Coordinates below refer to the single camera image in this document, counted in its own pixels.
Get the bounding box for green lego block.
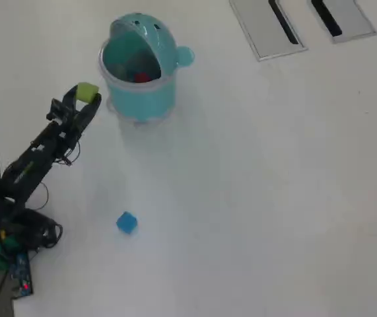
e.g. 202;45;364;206
77;82;99;104

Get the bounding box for silver desk cable cover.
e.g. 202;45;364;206
306;0;377;45
229;0;308;62

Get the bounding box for thin black arm wires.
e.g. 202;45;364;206
26;138;82;211

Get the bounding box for blue lego block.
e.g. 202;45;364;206
116;211;139;235

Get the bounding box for teal bin with swing lid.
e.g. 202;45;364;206
97;12;195;125

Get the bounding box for red lego block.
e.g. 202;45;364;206
133;72;153;84

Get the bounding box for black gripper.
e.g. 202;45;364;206
58;85;103;143

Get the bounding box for blue circuit board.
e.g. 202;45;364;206
8;252;34;300

